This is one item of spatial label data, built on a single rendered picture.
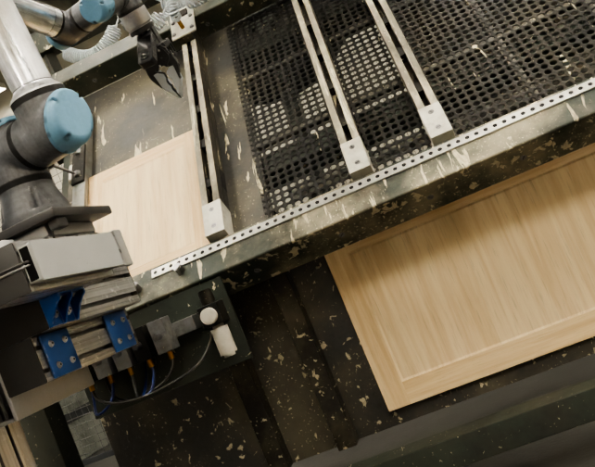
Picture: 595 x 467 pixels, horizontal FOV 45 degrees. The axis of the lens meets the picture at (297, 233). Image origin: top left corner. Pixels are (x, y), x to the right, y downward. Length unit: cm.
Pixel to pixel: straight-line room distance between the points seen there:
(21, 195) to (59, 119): 19
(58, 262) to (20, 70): 46
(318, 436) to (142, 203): 93
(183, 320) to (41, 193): 59
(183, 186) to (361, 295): 67
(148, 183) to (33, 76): 95
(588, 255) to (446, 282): 40
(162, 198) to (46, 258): 111
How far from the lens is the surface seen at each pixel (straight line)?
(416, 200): 190
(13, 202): 158
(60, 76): 307
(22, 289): 124
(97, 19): 188
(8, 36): 158
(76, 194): 256
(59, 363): 144
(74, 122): 152
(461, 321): 215
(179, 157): 242
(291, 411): 226
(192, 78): 262
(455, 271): 213
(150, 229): 226
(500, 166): 192
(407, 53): 223
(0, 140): 160
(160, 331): 193
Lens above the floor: 73
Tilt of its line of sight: 3 degrees up
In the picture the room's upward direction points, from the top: 23 degrees counter-clockwise
